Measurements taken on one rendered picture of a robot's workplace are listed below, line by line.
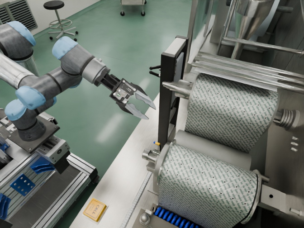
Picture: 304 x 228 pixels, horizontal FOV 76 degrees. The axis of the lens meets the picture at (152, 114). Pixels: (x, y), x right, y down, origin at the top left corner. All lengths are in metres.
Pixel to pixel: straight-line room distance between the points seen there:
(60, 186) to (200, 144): 1.41
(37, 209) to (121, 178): 1.00
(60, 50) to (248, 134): 0.63
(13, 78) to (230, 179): 0.71
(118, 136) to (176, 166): 1.73
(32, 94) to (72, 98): 2.17
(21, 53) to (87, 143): 1.42
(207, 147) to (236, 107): 0.16
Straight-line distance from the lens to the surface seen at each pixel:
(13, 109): 1.27
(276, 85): 0.64
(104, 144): 2.21
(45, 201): 1.86
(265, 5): 0.99
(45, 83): 0.69
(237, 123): 0.66
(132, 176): 0.98
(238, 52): 1.11
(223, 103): 0.63
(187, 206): 0.68
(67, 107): 2.73
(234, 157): 0.69
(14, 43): 1.02
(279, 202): 0.61
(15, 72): 0.77
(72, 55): 0.64
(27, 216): 1.88
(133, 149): 1.06
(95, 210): 0.93
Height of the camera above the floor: 1.79
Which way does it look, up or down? 48 degrees down
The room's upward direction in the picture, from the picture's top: straight up
